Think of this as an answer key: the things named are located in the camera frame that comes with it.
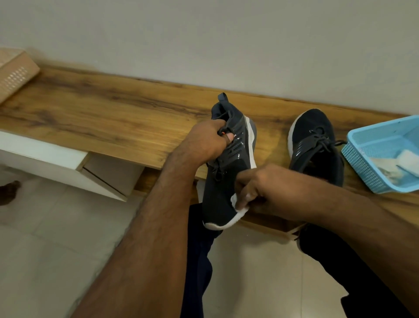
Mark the person's left hand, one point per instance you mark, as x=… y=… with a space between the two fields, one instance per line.
x=203 y=141

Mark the person's right hand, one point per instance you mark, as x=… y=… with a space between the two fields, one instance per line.
x=281 y=193

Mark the used wipe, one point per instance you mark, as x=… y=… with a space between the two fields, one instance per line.
x=388 y=170

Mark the person's left forearm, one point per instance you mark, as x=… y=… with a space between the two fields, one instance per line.
x=140 y=252

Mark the blue plastic basket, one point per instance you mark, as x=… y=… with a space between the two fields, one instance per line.
x=370 y=134

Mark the wooden table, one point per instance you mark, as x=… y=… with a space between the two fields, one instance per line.
x=98 y=111

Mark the white drawer unit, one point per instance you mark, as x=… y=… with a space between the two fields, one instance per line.
x=42 y=154

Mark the beige perforated basket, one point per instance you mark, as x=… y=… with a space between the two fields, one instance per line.
x=16 y=72

